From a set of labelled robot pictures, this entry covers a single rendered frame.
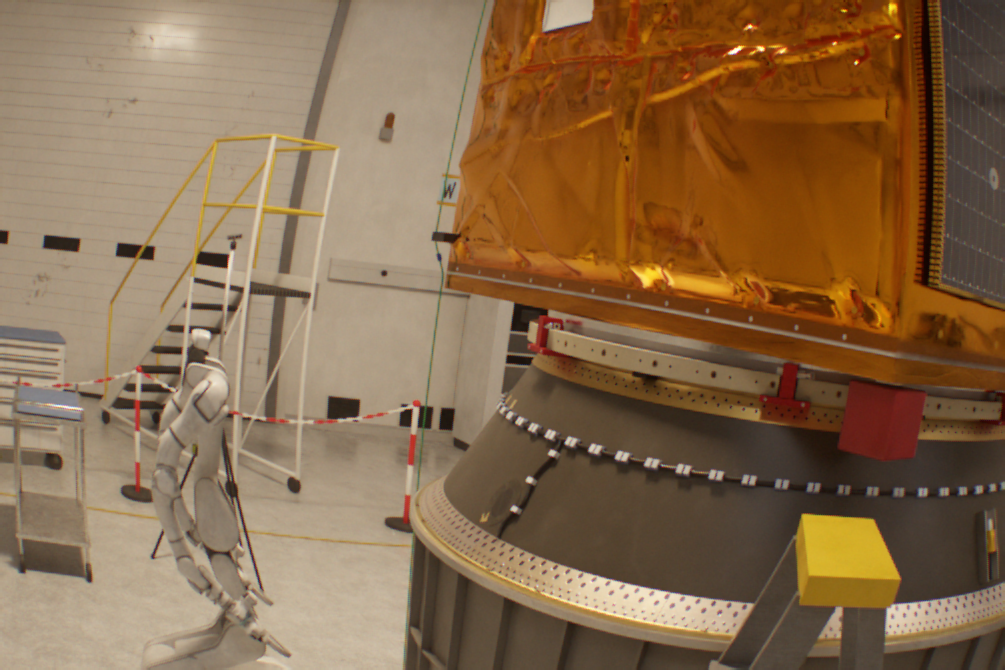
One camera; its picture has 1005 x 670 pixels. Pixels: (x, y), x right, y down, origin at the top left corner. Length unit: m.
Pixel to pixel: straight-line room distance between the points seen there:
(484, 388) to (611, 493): 7.74
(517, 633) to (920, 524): 1.01
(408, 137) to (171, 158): 2.82
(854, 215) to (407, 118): 8.70
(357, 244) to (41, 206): 4.04
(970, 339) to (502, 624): 1.28
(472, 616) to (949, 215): 1.50
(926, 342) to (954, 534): 0.62
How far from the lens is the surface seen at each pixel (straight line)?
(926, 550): 2.13
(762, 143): 1.98
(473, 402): 10.02
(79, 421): 4.36
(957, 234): 1.79
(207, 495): 2.75
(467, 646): 2.38
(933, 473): 2.18
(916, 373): 1.77
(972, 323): 1.96
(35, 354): 6.30
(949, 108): 1.81
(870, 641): 1.27
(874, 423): 1.76
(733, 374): 2.08
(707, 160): 2.13
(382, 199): 10.08
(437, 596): 2.53
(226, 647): 2.95
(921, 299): 1.74
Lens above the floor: 1.84
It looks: 3 degrees down
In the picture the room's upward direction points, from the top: 8 degrees clockwise
